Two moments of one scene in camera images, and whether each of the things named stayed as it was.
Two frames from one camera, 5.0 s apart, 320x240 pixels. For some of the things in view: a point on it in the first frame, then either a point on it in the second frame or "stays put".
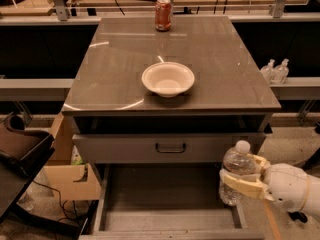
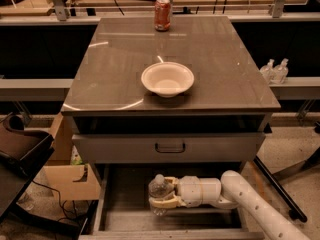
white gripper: (287, 188) -> (188, 190)
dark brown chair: (22, 153) stays put
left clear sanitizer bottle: (268, 72) stays put
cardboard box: (71, 182) stays put
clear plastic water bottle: (236, 160) -> (160, 187)
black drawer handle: (170, 151) stays put
